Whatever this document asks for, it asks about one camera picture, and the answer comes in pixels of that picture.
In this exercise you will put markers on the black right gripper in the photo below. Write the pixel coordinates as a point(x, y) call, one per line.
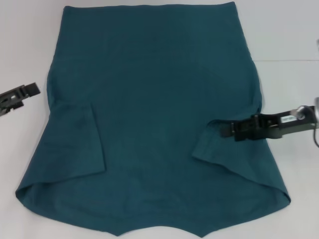
point(286, 125)

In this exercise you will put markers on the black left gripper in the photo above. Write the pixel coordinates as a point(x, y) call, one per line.
point(8, 102)

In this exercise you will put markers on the teal blue shirt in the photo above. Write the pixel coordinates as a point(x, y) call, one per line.
point(149, 112)

